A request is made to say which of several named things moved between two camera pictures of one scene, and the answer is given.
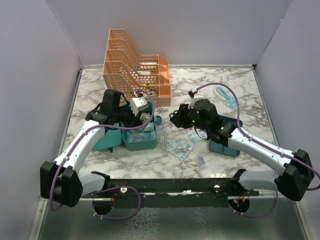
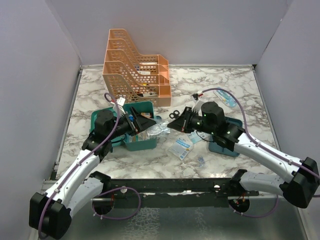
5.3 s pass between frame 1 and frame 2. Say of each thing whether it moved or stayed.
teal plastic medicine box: stayed
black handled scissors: stayed
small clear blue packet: stayed
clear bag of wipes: moved
